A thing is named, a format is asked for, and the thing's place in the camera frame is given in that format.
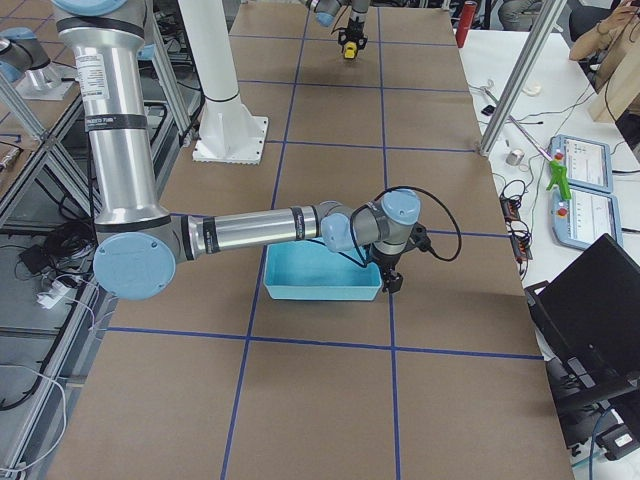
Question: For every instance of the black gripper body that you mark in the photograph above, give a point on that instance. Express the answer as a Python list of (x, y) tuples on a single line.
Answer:
[(354, 24), (386, 262)]

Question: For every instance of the yellow beetle toy car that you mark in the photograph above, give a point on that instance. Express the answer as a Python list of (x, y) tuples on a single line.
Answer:
[(350, 50)]

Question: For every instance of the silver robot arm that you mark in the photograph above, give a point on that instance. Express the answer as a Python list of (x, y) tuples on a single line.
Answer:
[(140, 243), (326, 11)]

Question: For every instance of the light blue plastic bin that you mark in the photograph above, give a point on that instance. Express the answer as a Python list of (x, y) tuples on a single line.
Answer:
[(309, 271)]

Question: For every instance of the red cylinder tube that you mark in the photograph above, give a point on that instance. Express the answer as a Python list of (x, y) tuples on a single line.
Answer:
[(465, 22)]

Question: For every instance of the black orange electronics board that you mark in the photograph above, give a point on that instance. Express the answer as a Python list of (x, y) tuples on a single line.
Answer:
[(519, 232)]

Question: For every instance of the small black phone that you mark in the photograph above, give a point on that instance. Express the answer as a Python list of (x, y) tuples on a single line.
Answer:
[(488, 110)]

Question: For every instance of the small silver metal cylinder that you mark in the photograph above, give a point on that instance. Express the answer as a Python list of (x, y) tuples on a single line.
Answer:
[(515, 157)]

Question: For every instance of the near teach pendant tablet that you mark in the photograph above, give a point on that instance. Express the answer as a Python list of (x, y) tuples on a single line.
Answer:
[(585, 217)]

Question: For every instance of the teach pendant tablet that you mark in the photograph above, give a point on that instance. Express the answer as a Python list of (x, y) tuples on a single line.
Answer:
[(588, 162), (585, 217)]

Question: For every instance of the reacher grabber tool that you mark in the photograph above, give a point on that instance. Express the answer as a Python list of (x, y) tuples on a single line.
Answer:
[(557, 167)]

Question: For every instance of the black laptop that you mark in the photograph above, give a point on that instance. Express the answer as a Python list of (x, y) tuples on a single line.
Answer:
[(589, 317)]

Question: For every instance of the far teach pendant tablet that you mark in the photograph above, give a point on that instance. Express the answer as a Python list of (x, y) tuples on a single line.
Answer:
[(588, 162)]

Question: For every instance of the seated person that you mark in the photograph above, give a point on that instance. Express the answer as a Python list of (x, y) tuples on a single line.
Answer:
[(594, 40)]

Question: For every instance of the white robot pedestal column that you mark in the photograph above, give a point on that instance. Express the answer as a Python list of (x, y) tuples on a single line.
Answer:
[(228, 132)]

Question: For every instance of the aluminium frame post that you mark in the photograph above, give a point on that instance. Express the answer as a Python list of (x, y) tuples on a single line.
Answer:
[(529, 54)]

